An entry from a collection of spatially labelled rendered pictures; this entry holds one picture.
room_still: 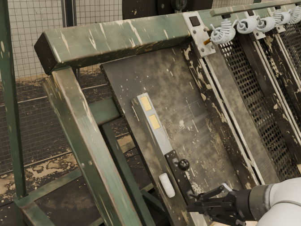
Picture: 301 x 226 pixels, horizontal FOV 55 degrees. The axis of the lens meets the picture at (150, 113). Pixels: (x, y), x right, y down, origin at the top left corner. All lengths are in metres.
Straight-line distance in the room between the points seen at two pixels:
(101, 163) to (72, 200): 2.10
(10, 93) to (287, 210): 1.11
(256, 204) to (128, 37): 0.63
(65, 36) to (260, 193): 0.65
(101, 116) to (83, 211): 1.91
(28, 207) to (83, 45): 1.16
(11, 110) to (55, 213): 1.60
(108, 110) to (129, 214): 0.35
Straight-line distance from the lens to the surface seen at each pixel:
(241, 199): 0.75
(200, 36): 1.24
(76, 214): 2.80
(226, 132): 1.25
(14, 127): 1.45
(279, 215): 0.58
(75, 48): 0.86
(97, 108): 0.97
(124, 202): 0.87
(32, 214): 1.78
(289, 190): 0.65
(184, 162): 0.88
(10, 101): 1.37
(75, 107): 0.84
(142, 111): 0.98
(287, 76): 1.92
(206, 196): 0.83
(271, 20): 1.58
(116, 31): 0.97
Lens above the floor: 2.05
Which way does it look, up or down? 28 degrees down
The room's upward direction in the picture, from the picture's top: 4 degrees clockwise
